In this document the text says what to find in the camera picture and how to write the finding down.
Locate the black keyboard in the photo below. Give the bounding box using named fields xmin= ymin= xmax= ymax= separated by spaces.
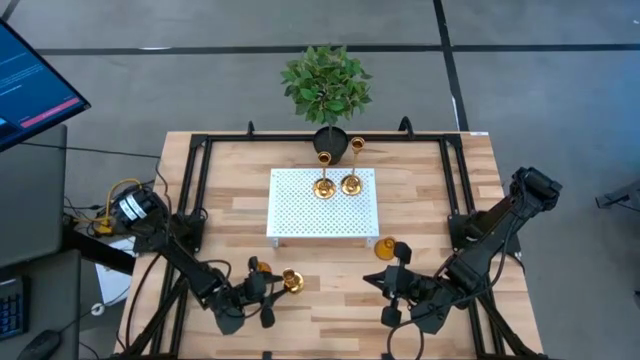
xmin=0 ymin=277 xmax=29 ymax=341

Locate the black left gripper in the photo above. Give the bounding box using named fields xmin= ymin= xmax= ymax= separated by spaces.
xmin=242 ymin=256 xmax=290 ymax=330

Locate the black desk support bar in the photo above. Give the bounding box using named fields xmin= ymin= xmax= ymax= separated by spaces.
xmin=64 ymin=227 xmax=136 ymax=275

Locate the computer monitor blue screen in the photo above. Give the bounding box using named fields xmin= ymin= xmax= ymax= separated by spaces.
xmin=0 ymin=19 xmax=92 ymax=154

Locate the short amber bell candle holder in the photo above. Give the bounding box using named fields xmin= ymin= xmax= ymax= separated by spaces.
xmin=373 ymin=236 xmax=398 ymax=262

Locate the black stand leg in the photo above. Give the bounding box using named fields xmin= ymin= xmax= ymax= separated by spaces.
xmin=594 ymin=179 xmax=640 ymax=210

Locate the medium brass candlestick holder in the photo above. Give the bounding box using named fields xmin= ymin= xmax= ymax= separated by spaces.
xmin=257 ymin=260 xmax=305 ymax=295

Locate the tall brass candlestick holder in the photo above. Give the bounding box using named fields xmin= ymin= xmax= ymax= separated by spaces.
xmin=340 ymin=136 xmax=366 ymax=197
xmin=312 ymin=151 xmax=337 ymax=201

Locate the black aluminium table frame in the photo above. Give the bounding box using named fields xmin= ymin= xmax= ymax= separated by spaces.
xmin=115 ymin=115 xmax=550 ymax=360

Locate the white paper sheet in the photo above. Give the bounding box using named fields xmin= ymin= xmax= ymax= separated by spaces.
xmin=94 ymin=238 xmax=135 ymax=306

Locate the yellow cable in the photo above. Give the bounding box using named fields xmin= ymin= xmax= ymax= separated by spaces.
xmin=97 ymin=178 xmax=144 ymax=236

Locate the thin black floor cable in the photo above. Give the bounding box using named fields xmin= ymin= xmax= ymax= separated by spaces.
xmin=19 ymin=141 xmax=164 ymax=161

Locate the grey desk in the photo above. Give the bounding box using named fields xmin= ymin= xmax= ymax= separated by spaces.
xmin=0 ymin=123 xmax=84 ymax=360

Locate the green plant in black pot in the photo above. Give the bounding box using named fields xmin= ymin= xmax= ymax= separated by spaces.
xmin=279 ymin=44 xmax=374 ymax=166

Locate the black computer mouse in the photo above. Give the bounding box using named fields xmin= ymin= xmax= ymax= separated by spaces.
xmin=17 ymin=328 xmax=62 ymax=360

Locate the white perforated metal platform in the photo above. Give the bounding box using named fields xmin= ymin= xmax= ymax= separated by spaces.
xmin=265 ymin=167 xmax=380 ymax=249

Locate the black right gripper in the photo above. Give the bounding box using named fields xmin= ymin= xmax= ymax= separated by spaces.
xmin=363 ymin=242 xmax=441 ymax=330

